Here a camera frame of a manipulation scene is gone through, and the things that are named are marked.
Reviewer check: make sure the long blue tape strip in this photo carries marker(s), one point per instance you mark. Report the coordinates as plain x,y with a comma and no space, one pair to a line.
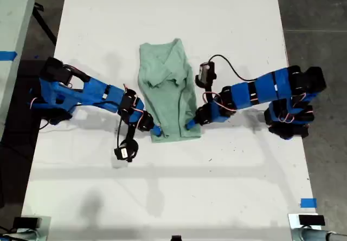
7,55

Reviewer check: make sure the pale green t-shirt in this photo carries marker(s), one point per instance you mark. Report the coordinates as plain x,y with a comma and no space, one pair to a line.
168,103

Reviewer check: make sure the white mounting plate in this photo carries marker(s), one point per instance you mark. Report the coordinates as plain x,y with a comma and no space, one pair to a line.
293,222

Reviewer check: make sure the black stand leg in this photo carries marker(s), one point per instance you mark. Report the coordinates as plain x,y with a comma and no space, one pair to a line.
44,25

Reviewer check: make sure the black camera box white label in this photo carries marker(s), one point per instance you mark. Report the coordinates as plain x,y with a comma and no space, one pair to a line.
122,153

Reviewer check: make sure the black camera stalk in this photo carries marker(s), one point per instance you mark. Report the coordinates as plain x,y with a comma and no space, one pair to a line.
208,93
131,140

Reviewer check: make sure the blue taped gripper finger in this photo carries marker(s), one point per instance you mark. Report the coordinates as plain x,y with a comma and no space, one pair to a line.
191,124
154,132
196,126
158,131

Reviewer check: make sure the small black box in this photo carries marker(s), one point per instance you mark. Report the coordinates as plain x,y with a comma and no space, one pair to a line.
311,220
25,222

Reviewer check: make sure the pale side table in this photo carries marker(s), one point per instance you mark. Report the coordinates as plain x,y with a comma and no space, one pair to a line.
13,21

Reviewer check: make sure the small black clip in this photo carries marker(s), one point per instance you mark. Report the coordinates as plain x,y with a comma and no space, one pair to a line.
176,238

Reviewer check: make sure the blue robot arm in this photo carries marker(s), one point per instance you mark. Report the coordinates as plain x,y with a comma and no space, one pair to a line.
271,89
95,94

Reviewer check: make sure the short blue tape strip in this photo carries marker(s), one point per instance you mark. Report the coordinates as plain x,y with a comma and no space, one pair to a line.
308,203

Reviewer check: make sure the black arm base clamp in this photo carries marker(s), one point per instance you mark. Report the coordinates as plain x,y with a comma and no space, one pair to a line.
287,131
61,119

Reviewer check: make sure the black grey camera box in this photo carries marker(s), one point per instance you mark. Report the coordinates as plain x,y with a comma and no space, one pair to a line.
204,73

